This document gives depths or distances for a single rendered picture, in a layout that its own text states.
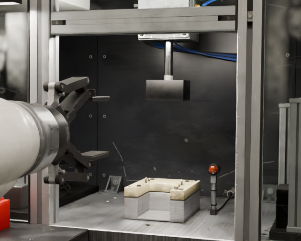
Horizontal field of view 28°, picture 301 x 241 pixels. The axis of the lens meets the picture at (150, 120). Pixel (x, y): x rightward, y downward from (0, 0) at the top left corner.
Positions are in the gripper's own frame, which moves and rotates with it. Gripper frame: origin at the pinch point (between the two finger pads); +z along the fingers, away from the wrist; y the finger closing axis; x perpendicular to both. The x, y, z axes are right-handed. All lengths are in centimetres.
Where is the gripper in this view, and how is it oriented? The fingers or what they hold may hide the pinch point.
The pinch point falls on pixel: (94, 126)
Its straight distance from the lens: 93.5
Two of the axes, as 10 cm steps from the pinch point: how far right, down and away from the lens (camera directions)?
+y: 0.1, -10.0, -0.5
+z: 3.0, -0.5, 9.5
